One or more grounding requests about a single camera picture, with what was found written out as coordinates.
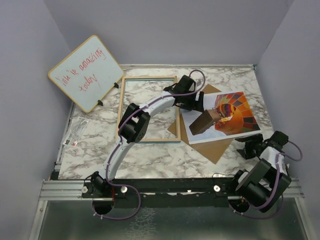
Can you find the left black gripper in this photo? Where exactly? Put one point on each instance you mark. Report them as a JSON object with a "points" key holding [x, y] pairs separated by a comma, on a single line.
{"points": [[194, 105]]}

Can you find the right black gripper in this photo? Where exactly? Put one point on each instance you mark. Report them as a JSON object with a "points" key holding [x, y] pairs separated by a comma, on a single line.
{"points": [[247, 153]]}

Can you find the hot air balloon photo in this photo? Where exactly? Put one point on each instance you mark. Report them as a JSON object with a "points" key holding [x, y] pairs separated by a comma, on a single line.
{"points": [[225, 115]]}

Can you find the blue wooden photo frame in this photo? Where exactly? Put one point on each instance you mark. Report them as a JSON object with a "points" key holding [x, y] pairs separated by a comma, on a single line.
{"points": [[153, 106]]}

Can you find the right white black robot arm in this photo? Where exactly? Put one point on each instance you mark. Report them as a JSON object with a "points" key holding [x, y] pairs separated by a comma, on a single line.
{"points": [[262, 186]]}

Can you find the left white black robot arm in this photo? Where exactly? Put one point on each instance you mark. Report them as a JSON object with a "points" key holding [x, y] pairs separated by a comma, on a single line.
{"points": [[135, 121]]}

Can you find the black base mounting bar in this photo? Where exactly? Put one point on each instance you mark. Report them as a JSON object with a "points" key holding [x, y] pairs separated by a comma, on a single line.
{"points": [[163, 192]]}

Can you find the small whiteboard with red writing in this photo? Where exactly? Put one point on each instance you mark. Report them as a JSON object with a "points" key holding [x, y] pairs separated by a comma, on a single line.
{"points": [[87, 74]]}

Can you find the plastic bag with hardware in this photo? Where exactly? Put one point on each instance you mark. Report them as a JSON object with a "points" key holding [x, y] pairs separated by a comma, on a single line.
{"points": [[75, 131]]}

